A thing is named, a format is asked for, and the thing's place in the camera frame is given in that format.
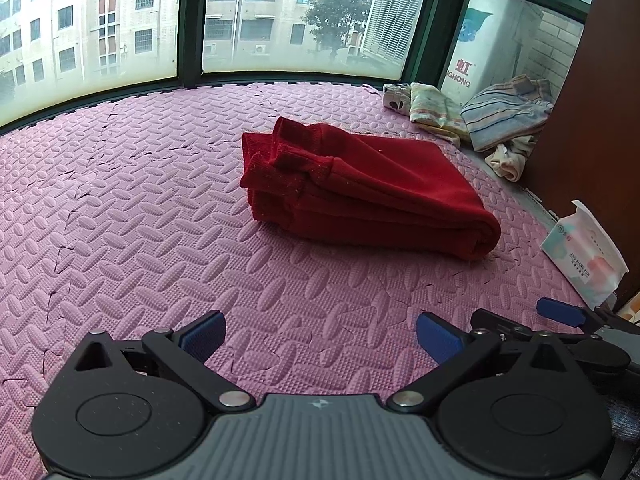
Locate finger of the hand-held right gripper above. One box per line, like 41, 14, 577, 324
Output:
537, 297, 640, 333
471, 309, 632, 377

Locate pink foam mat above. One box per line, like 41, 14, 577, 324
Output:
0, 81, 601, 480

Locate white louvred vent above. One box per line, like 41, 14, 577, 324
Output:
361, 0, 431, 67

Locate tissue packet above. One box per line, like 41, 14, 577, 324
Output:
540, 200, 629, 311

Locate dark green window frame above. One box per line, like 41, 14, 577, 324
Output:
0, 0, 596, 131

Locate green tree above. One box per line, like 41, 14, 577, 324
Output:
302, 0, 375, 61

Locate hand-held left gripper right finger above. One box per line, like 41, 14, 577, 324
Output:
387, 311, 576, 407

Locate yellow floral cloth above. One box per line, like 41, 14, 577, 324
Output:
409, 82, 473, 148

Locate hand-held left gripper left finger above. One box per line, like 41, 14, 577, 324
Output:
65, 311, 252, 408

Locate red pants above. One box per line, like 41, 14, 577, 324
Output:
239, 116, 502, 262

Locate white patterned cloth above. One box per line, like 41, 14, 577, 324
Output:
382, 82, 413, 111

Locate brown wooden wardrobe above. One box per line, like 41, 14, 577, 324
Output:
520, 0, 640, 311

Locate striped folded shirt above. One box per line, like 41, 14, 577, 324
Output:
460, 74, 556, 153

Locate grey knit cloth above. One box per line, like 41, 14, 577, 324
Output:
606, 394, 640, 443

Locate white printed carton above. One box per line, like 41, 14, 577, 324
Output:
442, 0, 531, 106

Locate cream crumpled cloth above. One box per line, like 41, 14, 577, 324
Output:
484, 132, 541, 183

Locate apartment building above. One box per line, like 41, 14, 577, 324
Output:
0, 0, 381, 126

